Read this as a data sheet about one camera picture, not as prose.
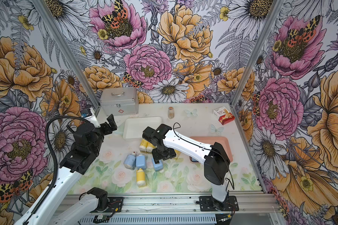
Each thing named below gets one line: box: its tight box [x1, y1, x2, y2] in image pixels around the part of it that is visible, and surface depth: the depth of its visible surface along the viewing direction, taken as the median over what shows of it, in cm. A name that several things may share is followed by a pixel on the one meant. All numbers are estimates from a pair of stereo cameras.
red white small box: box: [212, 106, 236, 126], surface depth 111 cm
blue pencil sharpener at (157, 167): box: [151, 157, 164, 172], surface depth 83 cm
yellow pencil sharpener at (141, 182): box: [136, 167, 146, 188], surface depth 79 cm
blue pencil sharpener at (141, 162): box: [135, 154, 147, 170], surface depth 85 cm
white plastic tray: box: [122, 116, 162, 140], surface depth 111 cm
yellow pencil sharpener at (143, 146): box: [138, 139, 149, 153], surface depth 90 cm
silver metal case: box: [99, 87, 139, 116], surface depth 111 cm
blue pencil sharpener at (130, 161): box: [123, 151, 137, 171], surface depth 84 cm
